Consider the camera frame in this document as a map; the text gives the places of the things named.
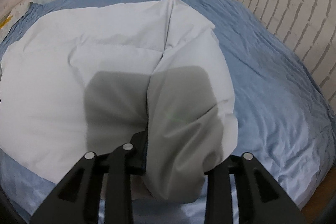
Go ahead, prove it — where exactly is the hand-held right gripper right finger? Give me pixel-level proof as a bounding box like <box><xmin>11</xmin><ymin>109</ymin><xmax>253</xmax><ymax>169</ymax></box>
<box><xmin>205</xmin><ymin>152</ymin><xmax>306</xmax><ymax>224</ymax></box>

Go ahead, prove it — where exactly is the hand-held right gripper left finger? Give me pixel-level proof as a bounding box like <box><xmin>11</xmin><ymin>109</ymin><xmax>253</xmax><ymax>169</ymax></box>
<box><xmin>30</xmin><ymin>132</ymin><xmax>147</xmax><ymax>224</ymax></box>

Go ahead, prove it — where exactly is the blue bed sheet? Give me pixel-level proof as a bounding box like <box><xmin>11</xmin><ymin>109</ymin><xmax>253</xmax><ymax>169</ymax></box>
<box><xmin>0</xmin><ymin>0</ymin><xmax>336</xmax><ymax>224</ymax></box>

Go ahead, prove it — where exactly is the yellow stick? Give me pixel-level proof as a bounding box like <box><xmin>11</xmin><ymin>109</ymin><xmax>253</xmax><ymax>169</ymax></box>
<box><xmin>0</xmin><ymin>15</ymin><xmax>14</xmax><ymax>28</ymax></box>

